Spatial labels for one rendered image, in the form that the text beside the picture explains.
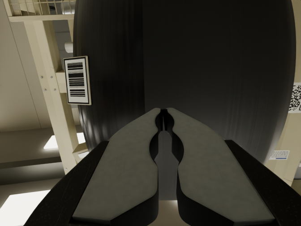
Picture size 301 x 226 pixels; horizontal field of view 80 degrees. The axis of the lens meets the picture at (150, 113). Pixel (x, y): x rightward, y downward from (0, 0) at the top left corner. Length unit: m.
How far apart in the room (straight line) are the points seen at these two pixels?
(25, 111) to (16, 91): 0.64
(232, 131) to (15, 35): 6.11
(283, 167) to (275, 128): 0.36
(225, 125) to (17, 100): 6.51
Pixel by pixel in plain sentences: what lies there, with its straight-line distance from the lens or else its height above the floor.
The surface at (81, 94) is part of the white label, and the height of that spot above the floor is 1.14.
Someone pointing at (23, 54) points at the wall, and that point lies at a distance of 6.19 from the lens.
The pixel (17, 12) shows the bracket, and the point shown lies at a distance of 1.03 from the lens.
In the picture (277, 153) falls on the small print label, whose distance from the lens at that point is 0.60.
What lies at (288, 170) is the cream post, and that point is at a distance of 0.65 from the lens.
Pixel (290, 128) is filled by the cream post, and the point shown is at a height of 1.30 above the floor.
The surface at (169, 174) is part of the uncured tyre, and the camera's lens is 0.28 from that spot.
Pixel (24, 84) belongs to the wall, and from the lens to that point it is 6.38.
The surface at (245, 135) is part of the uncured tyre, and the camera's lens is 0.26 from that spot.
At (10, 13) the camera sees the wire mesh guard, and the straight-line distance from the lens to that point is 1.02.
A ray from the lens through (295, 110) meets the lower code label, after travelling 0.56.
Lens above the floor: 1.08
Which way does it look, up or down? 23 degrees up
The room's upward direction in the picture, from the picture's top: 178 degrees clockwise
